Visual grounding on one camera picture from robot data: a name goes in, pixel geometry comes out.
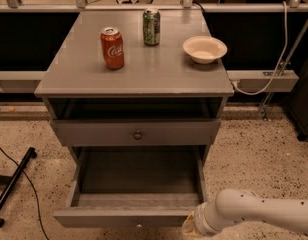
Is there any grey drawer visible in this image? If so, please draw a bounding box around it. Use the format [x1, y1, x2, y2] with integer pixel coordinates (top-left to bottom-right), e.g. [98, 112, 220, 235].
[54, 146, 207, 228]
[51, 119, 220, 147]

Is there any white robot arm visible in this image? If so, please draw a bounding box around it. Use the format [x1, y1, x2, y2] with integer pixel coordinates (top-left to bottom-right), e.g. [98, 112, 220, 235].
[182, 189, 308, 237]

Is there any grey wooden drawer cabinet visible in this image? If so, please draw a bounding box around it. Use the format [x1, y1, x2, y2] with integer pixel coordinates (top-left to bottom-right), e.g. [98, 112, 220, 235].
[34, 9, 235, 165]

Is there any grey top drawer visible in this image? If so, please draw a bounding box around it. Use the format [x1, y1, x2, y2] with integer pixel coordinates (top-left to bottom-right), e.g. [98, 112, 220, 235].
[51, 119, 220, 147]

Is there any white bowl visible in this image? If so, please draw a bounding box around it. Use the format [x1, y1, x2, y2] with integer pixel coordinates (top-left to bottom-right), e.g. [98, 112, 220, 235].
[183, 36, 227, 64]

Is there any black stand leg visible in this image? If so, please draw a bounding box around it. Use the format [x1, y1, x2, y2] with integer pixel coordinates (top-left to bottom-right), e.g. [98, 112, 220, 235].
[0, 147, 37, 228]

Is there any red cola can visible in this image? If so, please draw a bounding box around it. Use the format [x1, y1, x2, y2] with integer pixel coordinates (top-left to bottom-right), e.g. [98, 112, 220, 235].
[100, 27, 124, 70]

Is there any green soda can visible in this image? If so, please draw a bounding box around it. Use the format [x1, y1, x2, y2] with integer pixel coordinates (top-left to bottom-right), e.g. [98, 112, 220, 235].
[142, 8, 160, 46]

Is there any white cable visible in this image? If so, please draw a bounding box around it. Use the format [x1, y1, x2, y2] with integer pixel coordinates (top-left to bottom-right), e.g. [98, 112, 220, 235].
[231, 1, 290, 97]

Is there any black floor cable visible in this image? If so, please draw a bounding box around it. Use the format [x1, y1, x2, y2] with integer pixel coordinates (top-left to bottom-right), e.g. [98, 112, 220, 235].
[0, 141, 51, 240]

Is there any metal railing frame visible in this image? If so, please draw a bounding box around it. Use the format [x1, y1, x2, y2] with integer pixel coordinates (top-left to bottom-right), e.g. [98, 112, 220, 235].
[0, 0, 308, 95]

